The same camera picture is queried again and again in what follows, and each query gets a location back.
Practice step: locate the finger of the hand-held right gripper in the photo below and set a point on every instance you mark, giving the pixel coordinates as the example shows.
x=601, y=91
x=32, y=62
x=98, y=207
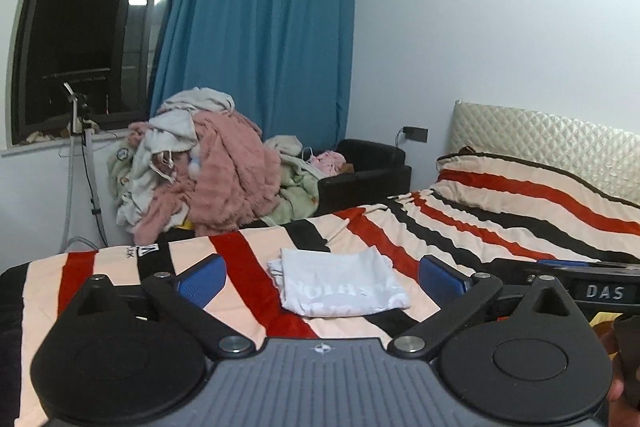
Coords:
x=570, y=263

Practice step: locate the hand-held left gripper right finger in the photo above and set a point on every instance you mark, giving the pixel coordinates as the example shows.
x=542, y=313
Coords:
x=440, y=279

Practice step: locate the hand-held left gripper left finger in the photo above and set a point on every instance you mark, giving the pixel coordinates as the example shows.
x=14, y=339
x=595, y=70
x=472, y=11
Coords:
x=200, y=282

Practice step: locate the light blue T-shirt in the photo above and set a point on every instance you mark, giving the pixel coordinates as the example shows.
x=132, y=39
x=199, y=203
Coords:
x=340, y=282

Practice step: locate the person's right forearm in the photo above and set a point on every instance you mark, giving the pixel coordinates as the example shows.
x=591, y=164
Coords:
x=627, y=357

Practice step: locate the white clothes hanger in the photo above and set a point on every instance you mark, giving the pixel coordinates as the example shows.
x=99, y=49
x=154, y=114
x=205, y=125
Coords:
x=307, y=154

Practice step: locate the pink fluffy blanket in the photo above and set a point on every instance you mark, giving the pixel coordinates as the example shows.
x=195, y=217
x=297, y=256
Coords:
x=235, y=177

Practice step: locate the cream quilted headboard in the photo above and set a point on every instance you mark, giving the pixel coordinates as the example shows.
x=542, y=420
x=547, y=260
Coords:
x=550, y=142

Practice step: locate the plain green fleece blanket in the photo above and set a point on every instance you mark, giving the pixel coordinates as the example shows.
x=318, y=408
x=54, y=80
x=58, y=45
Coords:
x=295, y=197

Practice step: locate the black sofa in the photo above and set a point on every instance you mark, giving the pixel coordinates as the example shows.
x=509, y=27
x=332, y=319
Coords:
x=370, y=172

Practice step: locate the green printed fleece garment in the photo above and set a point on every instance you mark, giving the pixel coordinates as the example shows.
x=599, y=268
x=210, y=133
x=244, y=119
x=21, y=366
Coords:
x=120, y=167

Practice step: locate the grey white hoodie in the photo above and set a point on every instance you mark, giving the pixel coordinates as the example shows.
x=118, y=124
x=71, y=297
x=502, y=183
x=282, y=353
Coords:
x=170, y=132

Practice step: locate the white tripod stand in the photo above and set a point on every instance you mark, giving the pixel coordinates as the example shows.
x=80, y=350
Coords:
x=90, y=167

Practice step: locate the red black striped blanket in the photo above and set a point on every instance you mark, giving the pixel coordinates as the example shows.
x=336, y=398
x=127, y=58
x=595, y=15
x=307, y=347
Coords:
x=40, y=292

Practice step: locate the small cream cloth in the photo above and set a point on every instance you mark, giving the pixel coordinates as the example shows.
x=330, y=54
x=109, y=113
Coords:
x=282, y=144

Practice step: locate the small pink garment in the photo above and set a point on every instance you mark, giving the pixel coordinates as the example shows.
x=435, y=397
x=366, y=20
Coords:
x=327, y=162

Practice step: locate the cream knit garment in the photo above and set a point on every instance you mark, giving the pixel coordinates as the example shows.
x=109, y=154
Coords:
x=200, y=99

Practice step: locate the white window sill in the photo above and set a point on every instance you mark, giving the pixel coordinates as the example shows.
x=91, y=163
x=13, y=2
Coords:
x=30, y=149

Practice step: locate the small beige cloth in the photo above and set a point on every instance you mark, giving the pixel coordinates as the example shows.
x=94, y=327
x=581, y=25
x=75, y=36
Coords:
x=40, y=136

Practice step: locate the blue curtain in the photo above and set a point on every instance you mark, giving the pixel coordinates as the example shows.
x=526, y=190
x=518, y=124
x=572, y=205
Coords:
x=260, y=32

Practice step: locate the dark framed window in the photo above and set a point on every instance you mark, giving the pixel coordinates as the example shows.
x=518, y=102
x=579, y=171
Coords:
x=90, y=17

